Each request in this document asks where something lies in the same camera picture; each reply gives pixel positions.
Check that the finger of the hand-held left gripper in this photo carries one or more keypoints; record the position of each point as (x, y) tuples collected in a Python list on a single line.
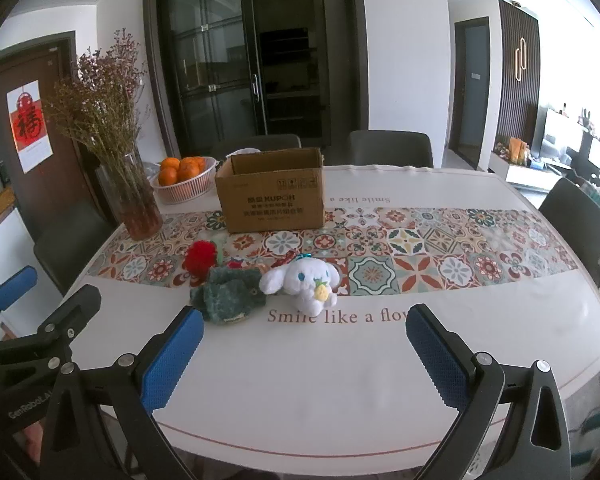
[(77, 305), (15, 287)]

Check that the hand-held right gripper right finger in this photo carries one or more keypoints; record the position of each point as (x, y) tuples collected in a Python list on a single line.
[(437, 360)]

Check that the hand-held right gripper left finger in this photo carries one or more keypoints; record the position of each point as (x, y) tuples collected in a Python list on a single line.
[(172, 360)]

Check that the green plush toy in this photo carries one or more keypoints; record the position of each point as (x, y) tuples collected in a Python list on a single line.
[(227, 292)]

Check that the red plush toy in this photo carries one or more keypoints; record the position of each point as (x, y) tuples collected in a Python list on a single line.
[(200, 256)]

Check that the white rabbit plush toy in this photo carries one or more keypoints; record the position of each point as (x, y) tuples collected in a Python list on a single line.
[(300, 280)]

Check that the brown cardboard box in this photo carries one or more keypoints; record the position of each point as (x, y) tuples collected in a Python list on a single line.
[(270, 200)]

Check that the grey dining chair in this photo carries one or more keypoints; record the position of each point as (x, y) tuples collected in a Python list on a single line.
[(577, 220), (250, 144), (390, 147), (70, 245)]

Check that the patterned tablecloth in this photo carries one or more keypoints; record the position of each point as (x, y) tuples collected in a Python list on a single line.
[(360, 360)]

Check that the glass vase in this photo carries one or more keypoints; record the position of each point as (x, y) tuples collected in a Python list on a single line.
[(135, 205)]

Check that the brown entrance door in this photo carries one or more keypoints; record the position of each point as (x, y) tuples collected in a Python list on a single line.
[(60, 170)]

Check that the white plastic fruit basket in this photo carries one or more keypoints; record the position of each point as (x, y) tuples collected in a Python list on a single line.
[(185, 191)]

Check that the orange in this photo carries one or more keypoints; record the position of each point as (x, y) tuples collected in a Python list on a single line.
[(170, 163), (198, 161), (167, 176), (187, 171)]

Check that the red and white door poster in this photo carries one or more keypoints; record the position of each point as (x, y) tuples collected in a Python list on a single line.
[(30, 127)]

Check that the dried flower bunch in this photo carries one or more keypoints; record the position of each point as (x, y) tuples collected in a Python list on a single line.
[(100, 110)]

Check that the white tv cabinet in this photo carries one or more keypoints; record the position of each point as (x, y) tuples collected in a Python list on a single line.
[(525, 172)]

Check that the orange bag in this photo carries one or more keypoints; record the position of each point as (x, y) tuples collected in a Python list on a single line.
[(519, 150)]

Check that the television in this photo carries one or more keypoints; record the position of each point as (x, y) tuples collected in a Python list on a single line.
[(562, 132)]

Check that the dark interior door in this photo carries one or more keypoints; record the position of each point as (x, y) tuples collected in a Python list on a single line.
[(472, 90)]

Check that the dark glass sliding door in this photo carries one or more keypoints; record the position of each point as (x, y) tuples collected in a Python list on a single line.
[(215, 60)]

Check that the dark slatted wall panel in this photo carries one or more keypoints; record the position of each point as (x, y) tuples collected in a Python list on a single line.
[(517, 75)]

